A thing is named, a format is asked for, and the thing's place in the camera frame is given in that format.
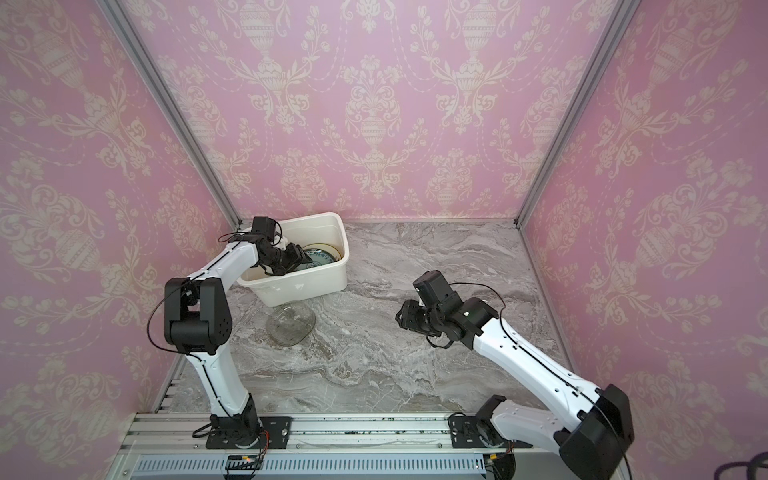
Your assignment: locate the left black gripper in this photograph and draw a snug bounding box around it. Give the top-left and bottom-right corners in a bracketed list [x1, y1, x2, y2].
[259, 243, 312, 280]

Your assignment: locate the small blue patterned plate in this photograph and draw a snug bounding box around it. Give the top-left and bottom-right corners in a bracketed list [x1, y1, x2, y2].
[304, 248, 338, 268]

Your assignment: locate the clear glass plate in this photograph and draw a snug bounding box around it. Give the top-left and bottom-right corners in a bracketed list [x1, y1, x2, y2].
[265, 302, 317, 347]

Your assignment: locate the beige plate brown rim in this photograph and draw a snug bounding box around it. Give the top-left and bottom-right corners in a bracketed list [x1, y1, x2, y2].
[303, 242, 343, 262]

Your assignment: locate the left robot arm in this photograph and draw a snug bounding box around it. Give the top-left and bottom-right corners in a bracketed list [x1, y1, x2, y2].
[163, 233, 312, 452]

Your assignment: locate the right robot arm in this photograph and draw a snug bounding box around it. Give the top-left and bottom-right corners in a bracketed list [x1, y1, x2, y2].
[395, 296, 635, 479]

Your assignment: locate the white plastic bin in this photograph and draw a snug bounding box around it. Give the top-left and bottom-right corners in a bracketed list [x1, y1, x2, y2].
[237, 212, 350, 307]

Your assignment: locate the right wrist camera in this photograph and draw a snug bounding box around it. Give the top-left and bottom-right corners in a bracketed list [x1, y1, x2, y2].
[413, 270, 462, 313]

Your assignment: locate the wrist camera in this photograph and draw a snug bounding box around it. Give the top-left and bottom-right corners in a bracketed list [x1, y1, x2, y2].
[249, 216, 283, 245]
[413, 270, 462, 313]

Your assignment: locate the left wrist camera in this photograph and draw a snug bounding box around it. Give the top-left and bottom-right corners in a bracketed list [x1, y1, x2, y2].
[249, 216, 283, 245]

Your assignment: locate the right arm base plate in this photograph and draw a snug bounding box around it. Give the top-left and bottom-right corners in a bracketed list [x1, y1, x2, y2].
[447, 412, 509, 449]

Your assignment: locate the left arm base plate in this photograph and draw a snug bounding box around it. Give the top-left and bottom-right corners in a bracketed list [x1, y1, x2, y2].
[205, 416, 293, 450]

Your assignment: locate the aluminium mounting rail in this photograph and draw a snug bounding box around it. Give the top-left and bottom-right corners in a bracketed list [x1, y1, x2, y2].
[107, 413, 575, 479]

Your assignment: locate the left corner aluminium post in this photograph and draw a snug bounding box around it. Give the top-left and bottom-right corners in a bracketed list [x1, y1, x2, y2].
[96, 0, 242, 227]

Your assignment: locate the corner aluminium post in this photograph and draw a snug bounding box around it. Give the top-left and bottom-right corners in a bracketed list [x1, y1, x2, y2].
[516, 0, 641, 230]
[96, 0, 242, 227]

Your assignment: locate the right corner aluminium post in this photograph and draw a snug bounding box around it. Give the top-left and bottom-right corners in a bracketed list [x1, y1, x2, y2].
[516, 0, 641, 230]

